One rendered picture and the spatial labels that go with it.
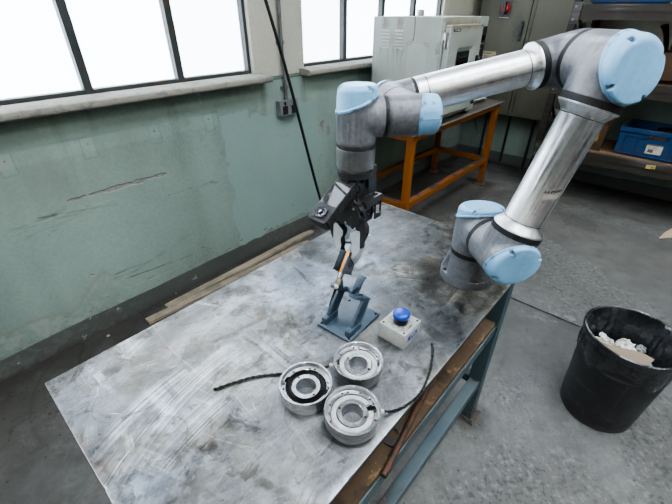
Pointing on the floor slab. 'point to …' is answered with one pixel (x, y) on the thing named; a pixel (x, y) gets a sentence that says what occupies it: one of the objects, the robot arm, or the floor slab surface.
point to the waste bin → (616, 369)
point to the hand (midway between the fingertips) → (347, 257)
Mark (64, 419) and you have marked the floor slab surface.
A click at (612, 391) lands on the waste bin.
